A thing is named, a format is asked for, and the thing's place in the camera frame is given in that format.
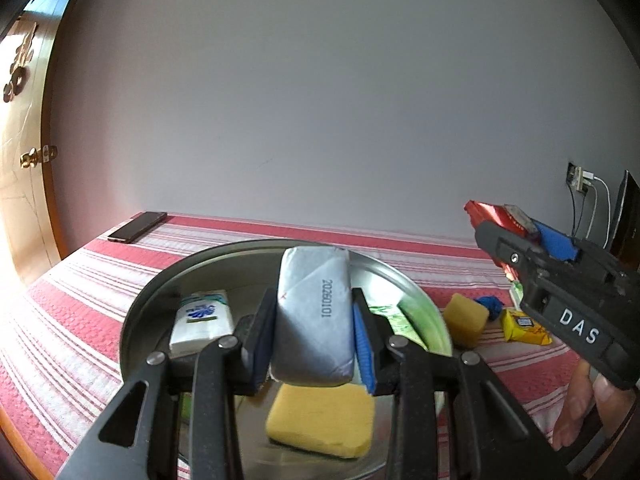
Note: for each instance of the large green tissue pack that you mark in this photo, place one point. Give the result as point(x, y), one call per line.
point(419, 321)

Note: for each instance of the person right hand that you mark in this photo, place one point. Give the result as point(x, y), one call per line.
point(584, 393)

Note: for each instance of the red wedding wipes packet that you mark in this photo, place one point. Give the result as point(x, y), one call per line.
point(505, 232)

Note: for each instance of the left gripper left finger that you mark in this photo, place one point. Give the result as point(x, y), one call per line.
point(256, 335)

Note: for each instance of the grey white pack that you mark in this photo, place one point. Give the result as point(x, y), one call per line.
point(314, 341)

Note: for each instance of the small green tissue pack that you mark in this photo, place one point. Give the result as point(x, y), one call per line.
point(516, 292)

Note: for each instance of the gold yellow snack packet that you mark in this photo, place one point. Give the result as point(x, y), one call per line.
point(519, 327)

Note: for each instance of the yellow sponge on bed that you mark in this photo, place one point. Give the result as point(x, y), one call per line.
point(466, 320)

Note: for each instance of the wooden door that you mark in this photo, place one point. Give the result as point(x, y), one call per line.
point(29, 220)

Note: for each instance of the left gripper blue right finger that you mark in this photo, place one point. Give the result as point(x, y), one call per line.
point(377, 365)

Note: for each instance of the black monitor screen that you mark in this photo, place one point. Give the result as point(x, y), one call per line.
point(624, 239)

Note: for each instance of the pink striped bed cover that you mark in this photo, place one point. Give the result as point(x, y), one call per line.
point(59, 336)

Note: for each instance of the black smartphone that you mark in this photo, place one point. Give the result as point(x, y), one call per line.
point(137, 227)

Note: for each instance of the white blue Vinda tissue pack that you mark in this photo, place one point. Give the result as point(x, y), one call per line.
point(201, 318)

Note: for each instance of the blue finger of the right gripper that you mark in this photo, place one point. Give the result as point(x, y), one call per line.
point(558, 245)

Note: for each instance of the yellow sponge in tin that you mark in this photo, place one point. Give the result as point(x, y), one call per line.
point(333, 421)

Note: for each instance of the wall socket with plugs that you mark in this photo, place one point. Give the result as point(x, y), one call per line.
point(577, 178)

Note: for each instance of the round metal tin box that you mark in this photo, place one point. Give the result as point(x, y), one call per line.
point(244, 270)

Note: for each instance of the brass door handle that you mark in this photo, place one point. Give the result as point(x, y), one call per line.
point(38, 156)

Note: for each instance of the blue crumpled cloth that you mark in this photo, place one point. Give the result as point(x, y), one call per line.
point(493, 305)

